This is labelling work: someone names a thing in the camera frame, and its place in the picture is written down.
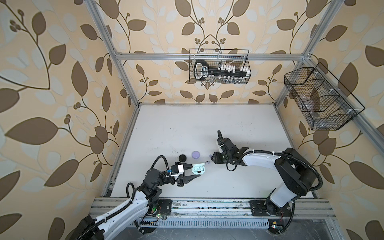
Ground mint green charging case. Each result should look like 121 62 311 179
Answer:
192 163 206 175

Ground purple charging case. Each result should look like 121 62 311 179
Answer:
192 151 200 159

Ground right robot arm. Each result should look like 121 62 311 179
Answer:
211 131 323 235

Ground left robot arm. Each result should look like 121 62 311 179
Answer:
69 155 205 240

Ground black tool in basket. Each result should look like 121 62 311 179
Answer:
193 60 251 80

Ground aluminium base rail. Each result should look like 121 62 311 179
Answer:
90 198 336 231

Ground back wire basket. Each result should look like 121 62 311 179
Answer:
189 48 252 85

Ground wire basket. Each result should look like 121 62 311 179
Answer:
189 48 252 85
284 62 366 131

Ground right wire basket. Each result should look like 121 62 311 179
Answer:
284 62 366 131

